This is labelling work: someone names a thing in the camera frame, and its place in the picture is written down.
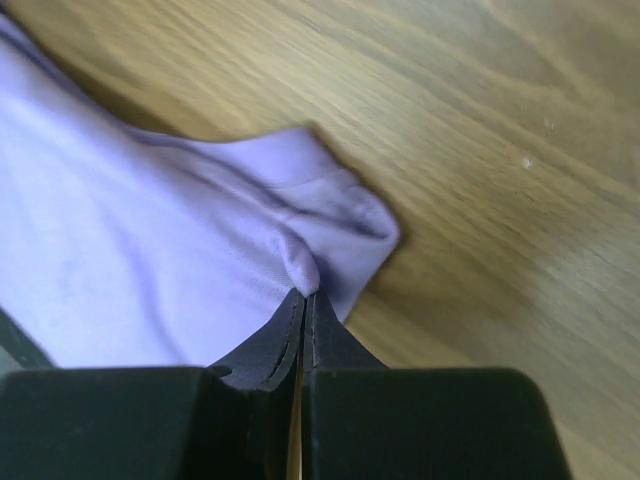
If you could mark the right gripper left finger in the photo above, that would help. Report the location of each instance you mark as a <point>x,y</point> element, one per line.
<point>232,420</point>

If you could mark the purple t shirt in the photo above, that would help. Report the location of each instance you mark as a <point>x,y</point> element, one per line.
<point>125,247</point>

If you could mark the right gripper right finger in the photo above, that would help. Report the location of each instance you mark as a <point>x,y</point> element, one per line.
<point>364,420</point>

